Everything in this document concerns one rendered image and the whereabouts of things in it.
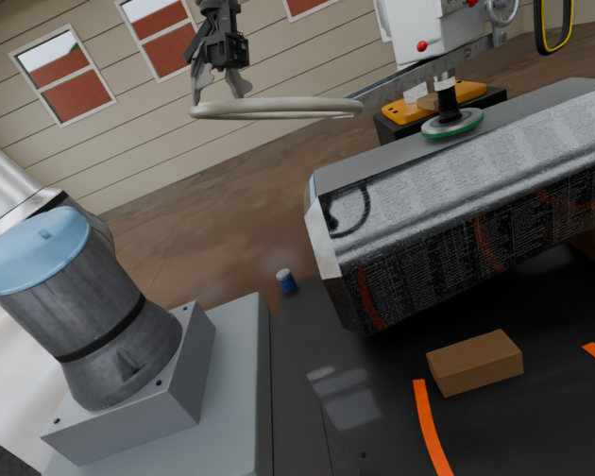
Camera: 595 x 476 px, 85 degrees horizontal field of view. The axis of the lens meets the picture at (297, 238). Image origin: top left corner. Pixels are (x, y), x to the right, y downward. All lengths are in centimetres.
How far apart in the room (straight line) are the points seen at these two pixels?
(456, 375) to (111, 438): 110
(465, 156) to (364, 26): 656
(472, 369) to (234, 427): 101
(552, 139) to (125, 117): 748
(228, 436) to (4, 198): 52
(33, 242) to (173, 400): 29
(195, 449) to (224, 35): 74
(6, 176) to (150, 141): 726
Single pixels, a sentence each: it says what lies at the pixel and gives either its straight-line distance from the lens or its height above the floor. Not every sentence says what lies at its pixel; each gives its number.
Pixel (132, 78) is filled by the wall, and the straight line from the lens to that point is 788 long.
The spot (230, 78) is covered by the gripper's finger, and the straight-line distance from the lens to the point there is 86.
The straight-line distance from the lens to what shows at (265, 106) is 77.
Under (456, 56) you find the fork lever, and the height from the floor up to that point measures 107.
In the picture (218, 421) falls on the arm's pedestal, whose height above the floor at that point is 85.
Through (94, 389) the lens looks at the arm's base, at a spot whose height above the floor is 97.
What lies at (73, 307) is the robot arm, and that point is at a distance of 55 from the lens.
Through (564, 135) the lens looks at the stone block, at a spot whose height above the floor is 72.
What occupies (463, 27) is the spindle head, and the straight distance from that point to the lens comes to 133.
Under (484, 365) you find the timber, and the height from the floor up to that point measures 13.
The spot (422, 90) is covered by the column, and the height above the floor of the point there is 85.
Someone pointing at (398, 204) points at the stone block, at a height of 70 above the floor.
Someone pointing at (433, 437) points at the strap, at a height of 2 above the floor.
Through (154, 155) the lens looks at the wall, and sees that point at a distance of 799.
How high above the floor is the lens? 126
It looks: 27 degrees down
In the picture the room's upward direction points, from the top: 24 degrees counter-clockwise
